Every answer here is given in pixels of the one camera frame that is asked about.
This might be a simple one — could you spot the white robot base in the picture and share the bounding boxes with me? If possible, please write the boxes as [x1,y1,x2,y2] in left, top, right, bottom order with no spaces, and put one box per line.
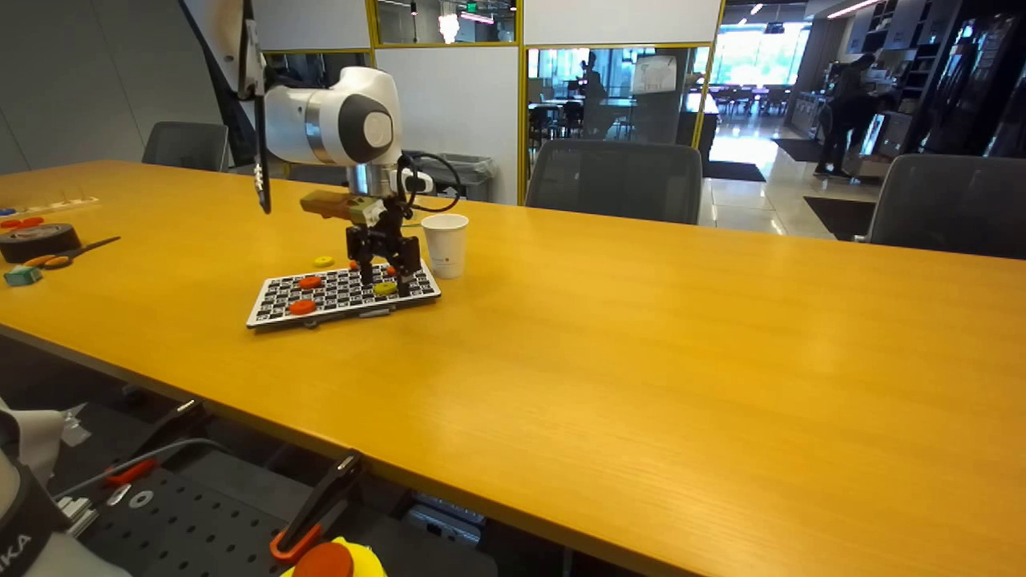
[0,445,132,577]

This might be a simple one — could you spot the grey trash bin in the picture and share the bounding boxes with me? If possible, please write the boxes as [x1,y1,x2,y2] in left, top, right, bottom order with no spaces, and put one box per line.
[426,151,499,206]

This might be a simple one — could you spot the large white wall panel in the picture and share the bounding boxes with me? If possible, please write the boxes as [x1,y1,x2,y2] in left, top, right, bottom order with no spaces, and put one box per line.
[371,41,524,206]

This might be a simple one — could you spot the small red handled tool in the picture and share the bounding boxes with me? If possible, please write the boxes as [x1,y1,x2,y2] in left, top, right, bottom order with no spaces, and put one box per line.
[101,460,158,495]

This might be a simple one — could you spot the grey cable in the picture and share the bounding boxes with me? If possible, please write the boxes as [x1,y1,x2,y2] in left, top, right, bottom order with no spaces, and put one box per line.
[59,432,229,507]

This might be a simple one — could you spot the orange handled scissors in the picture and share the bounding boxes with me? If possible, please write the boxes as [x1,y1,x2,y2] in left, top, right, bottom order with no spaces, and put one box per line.
[29,235,124,274]

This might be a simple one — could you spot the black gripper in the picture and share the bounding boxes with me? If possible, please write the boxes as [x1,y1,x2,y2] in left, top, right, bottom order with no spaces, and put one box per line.
[347,191,426,300]

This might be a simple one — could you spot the white panel above glass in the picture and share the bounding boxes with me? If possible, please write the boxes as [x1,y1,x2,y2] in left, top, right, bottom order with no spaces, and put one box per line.
[519,0,729,47]

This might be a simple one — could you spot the black white marker board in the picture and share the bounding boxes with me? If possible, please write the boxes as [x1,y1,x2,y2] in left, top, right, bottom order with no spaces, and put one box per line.
[244,254,446,335]

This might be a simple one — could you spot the yellow red emergency stop button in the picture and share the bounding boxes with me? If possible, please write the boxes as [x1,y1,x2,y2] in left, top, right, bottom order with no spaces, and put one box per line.
[278,534,391,577]

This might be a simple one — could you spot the blue box under table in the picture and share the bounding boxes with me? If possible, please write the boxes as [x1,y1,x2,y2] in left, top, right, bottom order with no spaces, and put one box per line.
[400,498,490,549]

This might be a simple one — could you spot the yellow framed glass partition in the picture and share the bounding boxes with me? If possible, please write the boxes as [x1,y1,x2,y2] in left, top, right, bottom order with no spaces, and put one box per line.
[516,39,729,211]

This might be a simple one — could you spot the black clamp with orange grip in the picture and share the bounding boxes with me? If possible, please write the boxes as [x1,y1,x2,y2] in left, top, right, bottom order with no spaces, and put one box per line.
[266,452,365,570]

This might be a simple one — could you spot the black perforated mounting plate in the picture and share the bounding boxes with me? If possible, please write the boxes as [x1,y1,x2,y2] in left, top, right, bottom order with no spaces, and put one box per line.
[61,445,365,577]

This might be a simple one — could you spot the looped black wrist cable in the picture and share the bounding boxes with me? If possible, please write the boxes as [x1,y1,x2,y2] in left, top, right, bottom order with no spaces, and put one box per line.
[394,151,469,214]

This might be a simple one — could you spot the long black robot cable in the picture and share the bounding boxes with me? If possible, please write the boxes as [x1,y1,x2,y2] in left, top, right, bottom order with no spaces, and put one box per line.
[173,0,275,219]

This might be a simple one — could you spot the grey office chair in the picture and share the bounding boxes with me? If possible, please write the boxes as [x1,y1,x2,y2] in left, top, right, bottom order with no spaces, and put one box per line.
[866,153,1026,264]
[524,139,707,227]
[142,120,235,173]

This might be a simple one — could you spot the white paper cup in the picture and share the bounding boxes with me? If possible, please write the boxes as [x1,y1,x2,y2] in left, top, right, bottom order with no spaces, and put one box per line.
[421,211,474,283]

